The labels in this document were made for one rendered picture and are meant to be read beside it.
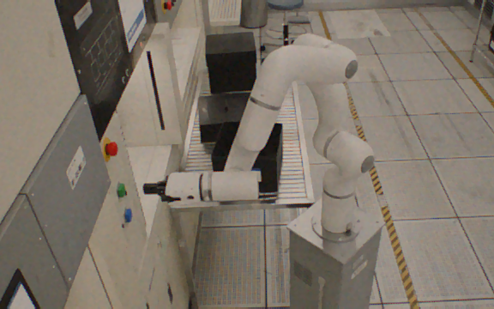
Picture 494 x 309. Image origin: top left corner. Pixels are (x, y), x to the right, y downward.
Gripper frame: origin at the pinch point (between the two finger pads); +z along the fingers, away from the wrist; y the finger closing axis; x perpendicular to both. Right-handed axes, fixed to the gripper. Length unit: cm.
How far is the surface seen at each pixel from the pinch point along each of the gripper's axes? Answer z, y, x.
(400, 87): -156, 272, -119
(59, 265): 7.9, -42.6, 16.2
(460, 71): -220, 298, -119
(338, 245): -59, 16, -44
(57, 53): 9, -13, 49
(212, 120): -8, 90, -34
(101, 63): 8.8, 10.0, 35.7
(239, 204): -22, 40, -44
